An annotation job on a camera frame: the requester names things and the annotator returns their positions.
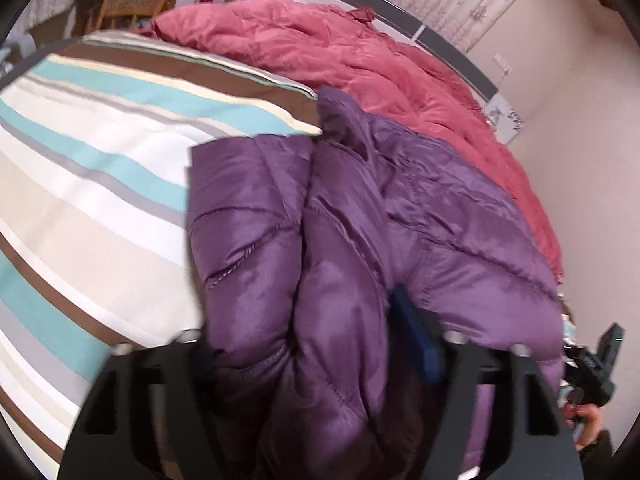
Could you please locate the red comforter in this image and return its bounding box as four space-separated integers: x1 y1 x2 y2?
135 0 564 283

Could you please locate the grey white headboard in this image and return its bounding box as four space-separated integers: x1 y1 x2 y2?
260 0 526 147

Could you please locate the purple down jacket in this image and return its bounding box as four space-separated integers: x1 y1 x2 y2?
186 86 571 480

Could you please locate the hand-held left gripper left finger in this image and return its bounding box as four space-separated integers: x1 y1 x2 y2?
57 329 261 480

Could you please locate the person's right forearm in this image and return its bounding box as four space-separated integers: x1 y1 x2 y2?
579 429 619 477

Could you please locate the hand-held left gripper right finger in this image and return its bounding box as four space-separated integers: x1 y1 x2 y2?
389 284 584 480

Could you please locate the person's right hand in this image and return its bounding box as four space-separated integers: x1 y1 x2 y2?
562 402 609 454

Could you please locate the dark wooden desk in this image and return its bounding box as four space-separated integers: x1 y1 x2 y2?
74 0 112 38

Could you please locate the striped bed sheet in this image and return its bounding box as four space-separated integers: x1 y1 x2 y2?
0 30 326 467

